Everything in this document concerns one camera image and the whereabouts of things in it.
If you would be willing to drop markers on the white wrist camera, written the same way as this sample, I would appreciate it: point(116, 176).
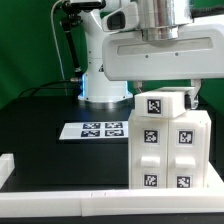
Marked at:
point(123, 19)

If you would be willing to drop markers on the white marker sheet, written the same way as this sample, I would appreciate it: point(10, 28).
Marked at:
point(94, 130)

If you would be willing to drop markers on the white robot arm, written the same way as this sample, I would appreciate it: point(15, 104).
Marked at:
point(158, 20)

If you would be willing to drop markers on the white left fence piece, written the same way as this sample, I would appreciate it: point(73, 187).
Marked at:
point(6, 167)

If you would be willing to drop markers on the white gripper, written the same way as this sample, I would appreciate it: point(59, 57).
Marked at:
point(197, 53)

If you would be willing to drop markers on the white right fence rail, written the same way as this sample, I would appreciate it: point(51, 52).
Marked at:
point(213, 178)

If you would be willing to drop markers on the white cabinet body box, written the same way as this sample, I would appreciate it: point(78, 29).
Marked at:
point(202, 116)

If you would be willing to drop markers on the white cabinet door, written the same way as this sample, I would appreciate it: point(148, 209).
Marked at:
point(186, 153)
point(147, 151)

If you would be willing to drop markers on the small white cabinet top block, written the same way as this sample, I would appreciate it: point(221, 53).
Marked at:
point(165, 102)

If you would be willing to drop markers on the white front fence rail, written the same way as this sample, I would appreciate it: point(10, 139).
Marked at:
point(111, 202)

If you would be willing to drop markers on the white fence rail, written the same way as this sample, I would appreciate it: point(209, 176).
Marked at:
point(111, 202)
point(213, 178)

